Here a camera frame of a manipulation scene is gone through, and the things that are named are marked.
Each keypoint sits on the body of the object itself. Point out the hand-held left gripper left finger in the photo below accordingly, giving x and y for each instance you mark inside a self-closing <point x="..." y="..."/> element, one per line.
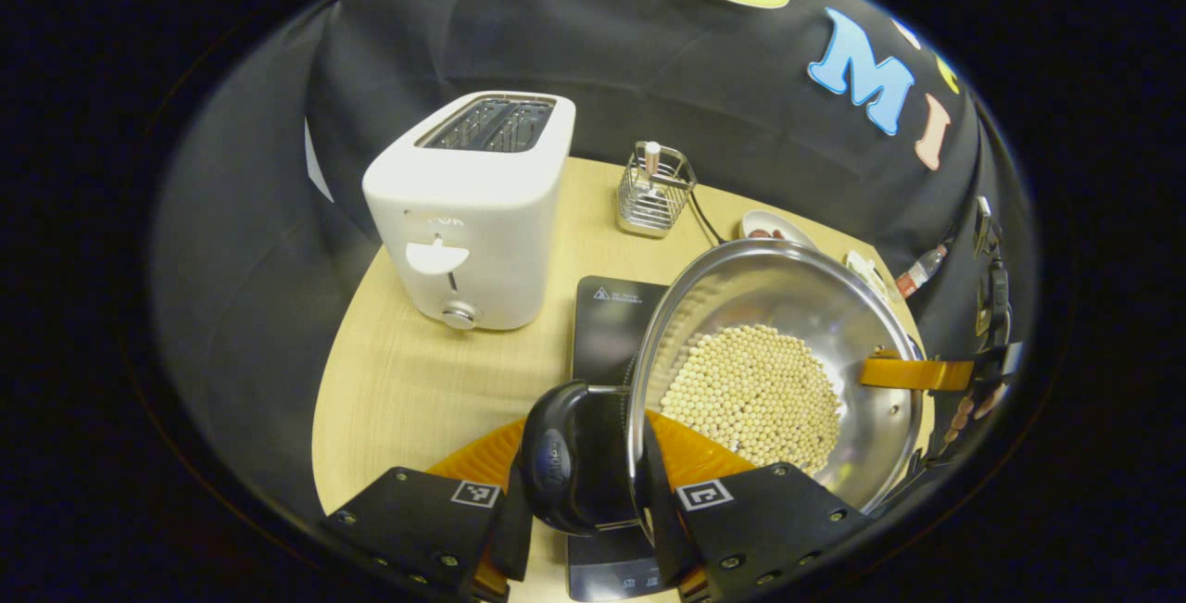
<point x="408" y="520"/>

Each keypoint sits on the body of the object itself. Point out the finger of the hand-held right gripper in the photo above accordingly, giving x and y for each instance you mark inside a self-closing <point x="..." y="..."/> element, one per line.
<point x="917" y="374"/>

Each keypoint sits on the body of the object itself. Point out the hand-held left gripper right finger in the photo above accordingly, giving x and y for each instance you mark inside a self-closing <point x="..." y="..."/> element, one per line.
<point x="769" y="520"/>

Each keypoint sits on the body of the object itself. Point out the stainless steel pot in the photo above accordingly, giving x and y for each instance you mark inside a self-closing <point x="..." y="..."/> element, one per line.
<point x="769" y="283"/>

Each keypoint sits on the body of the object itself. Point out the black induction cooktop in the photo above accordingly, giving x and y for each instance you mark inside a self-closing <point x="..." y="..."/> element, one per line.
<point x="607" y="334"/>

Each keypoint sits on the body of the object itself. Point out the plastic water bottle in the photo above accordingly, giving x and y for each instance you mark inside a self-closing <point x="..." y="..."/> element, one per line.
<point x="922" y="270"/>

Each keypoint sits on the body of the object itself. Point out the pile of soybeans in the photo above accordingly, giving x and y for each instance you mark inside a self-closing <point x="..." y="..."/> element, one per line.
<point x="755" y="399"/>

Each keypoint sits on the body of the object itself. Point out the red meat slice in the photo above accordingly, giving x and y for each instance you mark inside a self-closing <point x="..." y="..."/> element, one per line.
<point x="767" y="233"/>

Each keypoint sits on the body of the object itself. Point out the white oval plate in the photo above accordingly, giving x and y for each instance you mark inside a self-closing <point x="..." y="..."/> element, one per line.
<point x="774" y="221"/>

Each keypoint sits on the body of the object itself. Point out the white toaster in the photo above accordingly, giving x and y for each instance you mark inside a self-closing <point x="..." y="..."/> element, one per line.
<point x="482" y="214"/>

